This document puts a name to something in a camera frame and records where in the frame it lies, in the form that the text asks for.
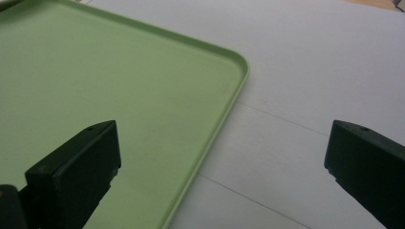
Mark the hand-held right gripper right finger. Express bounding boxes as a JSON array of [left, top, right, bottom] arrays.
[[324, 119, 405, 229]]

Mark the light green plastic tray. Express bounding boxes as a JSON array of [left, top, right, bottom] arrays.
[[0, 0, 250, 229]]

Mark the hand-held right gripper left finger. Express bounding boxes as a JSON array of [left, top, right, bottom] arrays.
[[19, 119, 122, 229]]

